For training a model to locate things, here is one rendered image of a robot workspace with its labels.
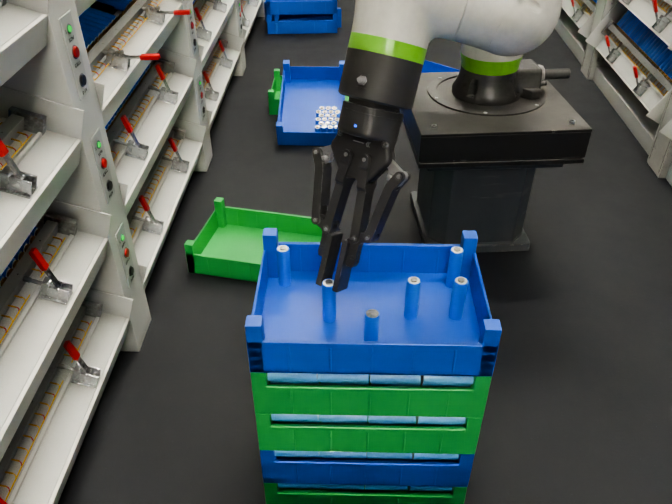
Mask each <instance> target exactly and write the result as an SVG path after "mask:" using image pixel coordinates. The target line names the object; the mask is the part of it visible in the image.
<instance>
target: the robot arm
mask: <svg viewBox="0 0 672 504"><path fill-rule="evenodd" d="M561 5H562V0H355V11H354V19H353V25H352V30H351V35H350V40H349V44H348V49H347V53H346V58H345V62H344V67H343V72H342V76H341V81H340V85H339V90H338V92H339V93H340V94H342V95H345V96H348V97H349V100H348V101H347V100H343V104H342V109H341V113H340V118H339V122H338V132H337V135H336V137H335V138H334V139H333V141H332V143H331V145H328V146H324V147H314V148H313V149H312V155H313V159H314V164H315V174H314V188H313V202H312V216H311V221H312V223H313V224H315V225H318V226H319V227H320V228H321V230H322V237H321V241H320V245H319V249H318V255H319V256H322V259H321V263H320V267H319V271H318V275H317V279H316V284H317V285H319V286H322V281H323V280H325V279H327V278H331V279H332V276H333V272H334V268H335V264H336V260H337V256H338V252H339V248H340V244H341V240H342V237H343V233H341V232H336V231H339V230H340V229H341V228H339V225H340V222H341V219H342V216H343V212H344V209H345V206H346V203H347V200H348V196H349V193H350V190H351V187H352V184H353V183H354V182H355V179H356V180H357V184H356V188H357V195H356V201H355V207H354V214H353V220H352V226H351V232H350V238H347V239H344V240H343V241H342V246H341V251H340V255H339V260H338V265H337V269H336V274H335V279H334V283H333V288H332V291H334V292H336V293H338V292H340V291H342V290H345V289H347V287H348V283H349V278H350V274H351V269H352V268H353V267H355V266H357V265H358V263H359V260H360V255H361V251H362V247H363V244H364V243H370V242H373V241H377V240H378V239H379V238H380V235H381V233H382V231H383V228H384V226H385V224H386V221H387V219H388V217H389V214H390V212H391V210H392V207H393V205H394V203H395V200H396V198H397V196H398V193H399V191H400V189H401V188H402V187H403V186H404V185H405V184H406V182H407V181H408V180H409V179H410V177H411V175H410V173H409V172H408V171H403V170H402V169H401V168H400V166H399V165H398V164H397V163H396V162H395V161H396V155H395V145H396V142H397V139H398V135H399V131H400V127H401V123H402V119H403V115H404V114H402V113H399V110H400V109H405V110H411V109H412V108H413V104H414V100H415V96H416V92H417V88H418V84H419V80H420V76H421V72H422V68H423V64H424V60H425V56H426V52H427V48H428V45H429V43H430V41H431V40H433V39H435V38H442V39H447V40H451V41H455V42H459V43H461V50H460V54H461V68H460V72H459V74H458V76H457V78H456V80H455V81H454V82H453V84H452V93H453V95H454V96H455V97H456V98H458V99H460V100H462V101H464V102H467V103H471V104H476V105H482V106H502V105H508V104H511V103H514V102H516V101H518V100H519V99H520V97H522V98H526V99H530V100H536V99H540V95H541V86H544V85H547V81H544V80H548V79H568V78H569V77H570V74H571V71H570V69H569V68H563V69H544V67H543V66H542V65H538V64H536V63H535V62H534V61H533V60H532V59H524V60H521V59H522V57H523V54H525V53H528V52H530V51H532V50H534V49H535V48H537V47H538V46H540V45H541V44H542V43H543V42H544V41H545V40H546V39H547V38H548V37H549V36H550V34H551V33H552V32H553V30H554V28H555V26H556V24H557V22H558V19H559V16H560V12H561ZM333 155H334V157H335V160H336V163H337V166H338V170H337V174H336V177H335V182H336V183H335V186H334V190H333V193H332V196H331V199H330V187H331V174H332V163H331V162H332V161H333V159H334V157H333ZM387 170H389V172H388V175H387V180H388V182H387V183H386V185H385V186H384V189H383V191H382V193H381V195H380V198H379V200H378V203H377V205H376V207H375V210H374V212H373V215H372V217H371V219H370V222H369V217H370V211H371V205H372V199H373V194H374V190H375V189H376V185H377V179H378V178H379V177H380V176H381V175H382V174H383V173H385V172H386V171H387ZM329 200H330V203H329ZM368 223H369V224H368Z"/></svg>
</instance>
